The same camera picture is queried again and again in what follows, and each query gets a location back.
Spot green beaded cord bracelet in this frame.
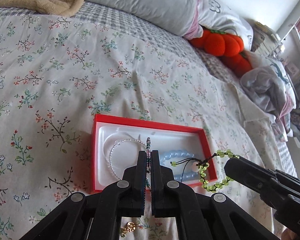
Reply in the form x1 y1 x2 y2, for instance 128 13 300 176
171 149 239 193

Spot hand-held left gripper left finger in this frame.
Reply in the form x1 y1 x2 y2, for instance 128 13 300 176
22 151 146 240

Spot multicolour beaded bracelet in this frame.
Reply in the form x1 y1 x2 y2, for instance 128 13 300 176
143 137 152 192

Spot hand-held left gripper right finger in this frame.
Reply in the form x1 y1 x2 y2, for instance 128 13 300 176
151 151 278 240

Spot orange pumpkin plush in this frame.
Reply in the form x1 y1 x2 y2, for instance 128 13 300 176
190 28 253 78

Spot red cardboard box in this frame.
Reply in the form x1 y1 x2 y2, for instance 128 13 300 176
91 114 218 194

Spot clear white beaded bracelet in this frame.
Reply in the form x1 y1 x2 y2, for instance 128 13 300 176
109 138 147 181

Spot light blue beaded bracelet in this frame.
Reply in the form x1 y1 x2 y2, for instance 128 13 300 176
158 149 203 183

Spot white printed pillow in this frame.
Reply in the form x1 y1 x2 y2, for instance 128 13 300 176
197 0 254 52

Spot crumpled pale clothes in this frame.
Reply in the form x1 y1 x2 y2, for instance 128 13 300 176
241 55 300 138

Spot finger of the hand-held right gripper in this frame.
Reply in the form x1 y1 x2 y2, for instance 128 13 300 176
224 157 278 198

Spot grey pillow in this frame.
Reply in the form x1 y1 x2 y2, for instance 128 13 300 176
84 0 203 38

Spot stack of papers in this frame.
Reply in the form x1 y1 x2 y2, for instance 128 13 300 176
250 20 283 55

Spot small gold ornament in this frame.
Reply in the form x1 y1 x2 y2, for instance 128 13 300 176
120 221 138 238

